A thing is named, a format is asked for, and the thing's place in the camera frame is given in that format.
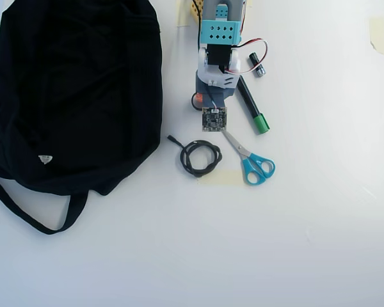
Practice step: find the blue-grey gripper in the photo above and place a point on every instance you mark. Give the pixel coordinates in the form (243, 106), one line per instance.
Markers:
(197, 100)

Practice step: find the white and teal robot arm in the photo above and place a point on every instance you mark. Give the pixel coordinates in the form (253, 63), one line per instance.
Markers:
(220, 32)

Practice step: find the black fabric bag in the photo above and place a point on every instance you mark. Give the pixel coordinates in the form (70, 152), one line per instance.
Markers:
(67, 96)

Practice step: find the black marker with green cap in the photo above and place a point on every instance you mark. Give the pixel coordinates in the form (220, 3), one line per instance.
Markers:
(249, 99)

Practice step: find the black cylindrical battery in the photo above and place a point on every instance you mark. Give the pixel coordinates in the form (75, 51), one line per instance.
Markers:
(256, 64)

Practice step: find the beige masking tape piece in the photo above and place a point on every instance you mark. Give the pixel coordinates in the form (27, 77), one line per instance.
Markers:
(183, 12)
(378, 35)
(224, 179)

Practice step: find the yellow perforated base block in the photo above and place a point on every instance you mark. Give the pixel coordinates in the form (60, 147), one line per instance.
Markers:
(196, 12)

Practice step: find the small camera circuit board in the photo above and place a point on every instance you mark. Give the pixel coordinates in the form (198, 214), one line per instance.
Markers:
(214, 120)

